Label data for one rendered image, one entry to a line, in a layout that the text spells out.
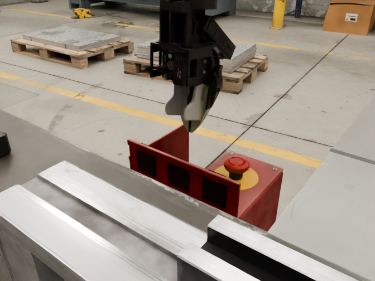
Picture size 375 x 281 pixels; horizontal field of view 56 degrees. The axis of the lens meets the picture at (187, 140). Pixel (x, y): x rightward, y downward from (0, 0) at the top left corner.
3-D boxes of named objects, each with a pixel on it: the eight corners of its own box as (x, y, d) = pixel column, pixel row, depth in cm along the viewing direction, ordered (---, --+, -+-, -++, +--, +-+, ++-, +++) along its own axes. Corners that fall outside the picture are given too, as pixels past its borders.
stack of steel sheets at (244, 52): (256, 56, 351) (258, 43, 345) (232, 73, 303) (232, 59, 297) (169, 43, 394) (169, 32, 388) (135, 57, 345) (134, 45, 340)
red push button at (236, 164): (252, 178, 57) (254, 159, 56) (240, 190, 55) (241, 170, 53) (230, 170, 59) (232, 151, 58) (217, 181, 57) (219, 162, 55)
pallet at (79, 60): (134, 52, 418) (133, 39, 411) (81, 69, 360) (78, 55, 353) (67, 38, 477) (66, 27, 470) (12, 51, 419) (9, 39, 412)
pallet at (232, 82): (267, 69, 360) (269, 55, 353) (238, 95, 299) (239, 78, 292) (166, 53, 411) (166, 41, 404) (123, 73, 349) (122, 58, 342)
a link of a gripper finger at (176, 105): (158, 135, 59) (159, 80, 55) (180, 125, 63) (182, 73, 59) (173, 140, 57) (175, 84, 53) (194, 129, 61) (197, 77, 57)
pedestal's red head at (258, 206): (275, 223, 65) (289, 136, 56) (230, 282, 53) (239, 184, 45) (187, 184, 75) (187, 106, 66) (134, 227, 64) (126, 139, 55)
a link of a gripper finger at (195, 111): (173, 140, 57) (175, 84, 53) (194, 129, 61) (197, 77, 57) (188, 146, 55) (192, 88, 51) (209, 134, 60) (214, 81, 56)
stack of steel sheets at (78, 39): (121, 39, 410) (121, 35, 407) (78, 52, 364) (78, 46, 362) (65, 29, 459) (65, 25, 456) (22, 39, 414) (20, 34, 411)
